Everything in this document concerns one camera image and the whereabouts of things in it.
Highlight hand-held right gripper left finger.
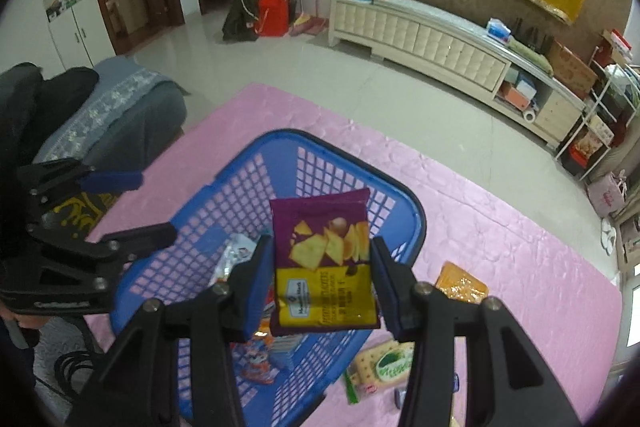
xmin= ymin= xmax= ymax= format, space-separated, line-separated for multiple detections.
xmin=65 ymin=234 xmax=277 ymax=427

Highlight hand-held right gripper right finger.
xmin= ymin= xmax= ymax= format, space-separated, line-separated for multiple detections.
xmin=369 ymin=236 xmax=583 ymax=427

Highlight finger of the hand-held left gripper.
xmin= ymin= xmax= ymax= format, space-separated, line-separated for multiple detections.
xmin=30 ymin=222 xmax=178 ymax=288
xmin=17 ymin=158 xmax=145 ymax=208

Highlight light blue snack packet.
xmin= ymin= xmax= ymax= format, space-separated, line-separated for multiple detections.
xmin=207 ymin=234 xmax=257 ymax=288
xmin=270 ymin=332 xmax=306 ymax=368

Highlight purple chip packet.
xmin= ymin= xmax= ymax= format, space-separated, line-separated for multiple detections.
xmin=269 ymin=188 xmax=382 ymax=337

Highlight green cracker packet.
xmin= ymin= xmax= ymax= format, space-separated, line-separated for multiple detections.
xmin=344 ymin=339 xmax=416 ymax=405

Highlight orange yellow snack packet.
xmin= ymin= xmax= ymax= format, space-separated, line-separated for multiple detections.
xmin=434 ymin=261 xmax=490 ymax=305

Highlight orange cartoon snack packet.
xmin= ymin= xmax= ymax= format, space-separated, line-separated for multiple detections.
xmin=242 ymin=332 xmax=281 ymax=385

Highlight blue plastic basket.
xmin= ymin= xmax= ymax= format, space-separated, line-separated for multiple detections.
xmin=109 ymin=129 xmax=427 ymax=423

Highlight black cloth with yellow print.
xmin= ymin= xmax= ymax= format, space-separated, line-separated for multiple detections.
xmin=47 ymin=193 xmax=121 ymax=235

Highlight sofa with grey blue cover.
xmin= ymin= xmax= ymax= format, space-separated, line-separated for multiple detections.
xmin=30 ymin=57 xmax=188 ymax=208

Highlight black clothes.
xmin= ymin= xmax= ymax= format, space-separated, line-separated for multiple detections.
xmin=0 ymin=63 xmax=101 ymax=172

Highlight pink tablecloth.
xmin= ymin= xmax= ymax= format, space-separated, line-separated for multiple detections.
xmin=85 ymin=82 xmax=623 ymax=427

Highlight black bag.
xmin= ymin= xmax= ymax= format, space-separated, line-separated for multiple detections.
xmin=221 ymin=0 xmax=261 ymax=42

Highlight red bag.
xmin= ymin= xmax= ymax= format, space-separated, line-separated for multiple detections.
xmin=256 ymin=0 xmax=292 ymax=38

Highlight orange box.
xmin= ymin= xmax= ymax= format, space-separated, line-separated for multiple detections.
xmin=502 ymin=88 xmax=530 ymax=108

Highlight pink bag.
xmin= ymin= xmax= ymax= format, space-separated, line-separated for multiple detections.
xmin=586 ymin=171 xmax=630 ymax=218

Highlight red printed gift box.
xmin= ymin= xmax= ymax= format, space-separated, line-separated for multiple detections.
xmin=562 ymin=127 xmax=608 ymax=178

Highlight white television cabinet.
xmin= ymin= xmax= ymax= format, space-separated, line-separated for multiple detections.
xmin=328 ymin=0 xmax=587 ymax=150

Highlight green cushion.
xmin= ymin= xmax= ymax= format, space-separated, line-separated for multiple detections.
xmin=507 ymin=38 xmax=555 ymax=78

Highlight blue tissue box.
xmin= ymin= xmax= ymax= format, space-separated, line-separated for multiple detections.
xmin=486 ymin=20 xmax=512 ymax=44

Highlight white metal rack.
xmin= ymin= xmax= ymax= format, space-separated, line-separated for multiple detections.
xmin=555 ymin=44 xmax=640 ymax=180

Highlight brown cardboard box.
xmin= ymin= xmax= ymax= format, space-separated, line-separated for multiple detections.
xmin=547 ymin=39 xmax=598 ymax=100

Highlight red and white box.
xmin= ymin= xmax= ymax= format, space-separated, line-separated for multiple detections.
xmin=602 ymin=29 xmax=633 ymax=65

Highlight black cable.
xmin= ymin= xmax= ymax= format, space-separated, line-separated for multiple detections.
xmin=54 ymin=349 xmax=103 ymax=400

